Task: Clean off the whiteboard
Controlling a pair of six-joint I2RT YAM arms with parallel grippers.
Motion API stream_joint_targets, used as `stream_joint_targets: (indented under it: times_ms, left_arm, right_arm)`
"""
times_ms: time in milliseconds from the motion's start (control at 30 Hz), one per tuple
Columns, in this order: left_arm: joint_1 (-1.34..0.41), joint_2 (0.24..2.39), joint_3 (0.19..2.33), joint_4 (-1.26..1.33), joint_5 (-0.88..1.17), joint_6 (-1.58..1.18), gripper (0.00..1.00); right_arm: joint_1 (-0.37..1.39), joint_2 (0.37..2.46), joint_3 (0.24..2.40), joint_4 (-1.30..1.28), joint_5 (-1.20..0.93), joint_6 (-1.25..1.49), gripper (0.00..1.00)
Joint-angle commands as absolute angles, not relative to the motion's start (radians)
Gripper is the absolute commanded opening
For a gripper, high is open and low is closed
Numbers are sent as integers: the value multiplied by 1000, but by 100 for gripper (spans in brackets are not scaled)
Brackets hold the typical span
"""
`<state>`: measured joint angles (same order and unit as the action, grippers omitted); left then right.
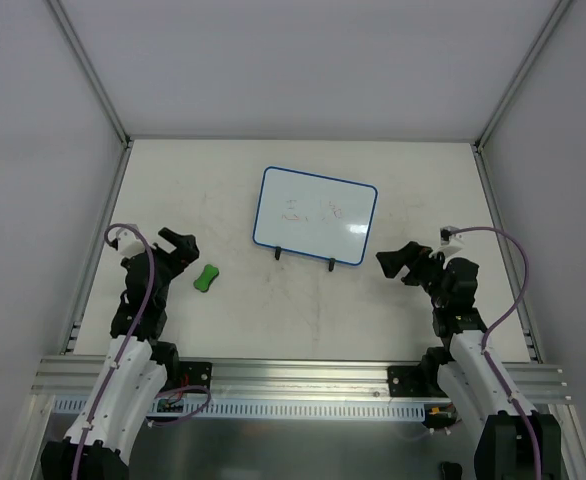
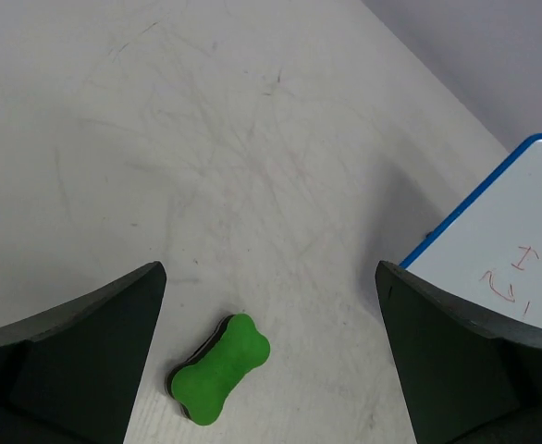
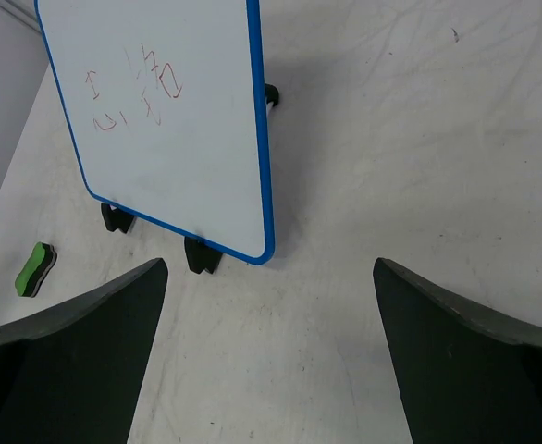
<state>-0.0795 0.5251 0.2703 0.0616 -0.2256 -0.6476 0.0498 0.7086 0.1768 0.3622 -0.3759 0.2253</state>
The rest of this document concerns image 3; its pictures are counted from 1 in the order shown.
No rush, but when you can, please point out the black rear stand leg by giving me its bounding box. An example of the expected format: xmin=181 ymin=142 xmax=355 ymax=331
xmin=265 ymin=83 xmax=280 ymax=111

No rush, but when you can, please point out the green black whiteboard eraser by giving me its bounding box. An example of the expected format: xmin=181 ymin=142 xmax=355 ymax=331
xmin=15 ymin=242 xmax=57 ymax=298

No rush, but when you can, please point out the blue framed whiteboard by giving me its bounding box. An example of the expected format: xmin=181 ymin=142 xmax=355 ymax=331
xmin=35 ymin=1 xmax=275 ymax=265

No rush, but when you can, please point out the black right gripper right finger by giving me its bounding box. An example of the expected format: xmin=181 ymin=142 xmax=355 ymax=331
xmin=373 ymin=258 xmax=542 ymax=443

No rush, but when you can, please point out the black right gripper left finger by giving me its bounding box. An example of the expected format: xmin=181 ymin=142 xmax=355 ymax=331
xmin=0 ymin=258 xmax=168 ymax=443

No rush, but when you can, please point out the black whiteboard stand foot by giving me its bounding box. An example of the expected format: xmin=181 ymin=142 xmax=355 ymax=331
xmin=100 ymin=203 xmax=135 ymax=234
xmin=184 ymin=237 xmax=223 ymax=275

